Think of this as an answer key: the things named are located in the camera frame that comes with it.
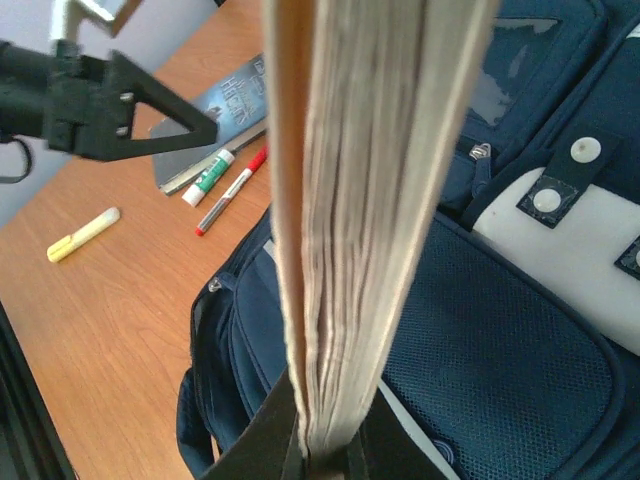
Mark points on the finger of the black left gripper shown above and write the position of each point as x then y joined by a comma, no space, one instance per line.
130,113

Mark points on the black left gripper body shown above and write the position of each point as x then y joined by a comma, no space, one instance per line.
53,98

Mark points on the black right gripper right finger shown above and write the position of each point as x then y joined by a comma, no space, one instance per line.
391,445

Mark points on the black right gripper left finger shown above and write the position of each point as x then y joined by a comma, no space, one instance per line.
268,449

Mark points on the dark blue Wuthering Heights book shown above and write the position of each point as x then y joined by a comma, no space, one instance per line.
238,105

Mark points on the navy blue student backpack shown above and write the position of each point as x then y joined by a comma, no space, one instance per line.
517,347

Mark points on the orange treehouse paperback book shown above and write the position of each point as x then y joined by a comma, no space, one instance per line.
366,100

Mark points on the white green glue stick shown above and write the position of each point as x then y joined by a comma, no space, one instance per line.
220,162

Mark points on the yellow highlighter pen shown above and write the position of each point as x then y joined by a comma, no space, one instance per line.
70,243

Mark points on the red capped white marker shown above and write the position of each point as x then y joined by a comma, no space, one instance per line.
221,204

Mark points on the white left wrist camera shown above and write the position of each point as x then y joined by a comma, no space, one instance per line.
108,16

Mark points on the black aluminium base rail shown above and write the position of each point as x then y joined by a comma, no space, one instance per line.
30,445

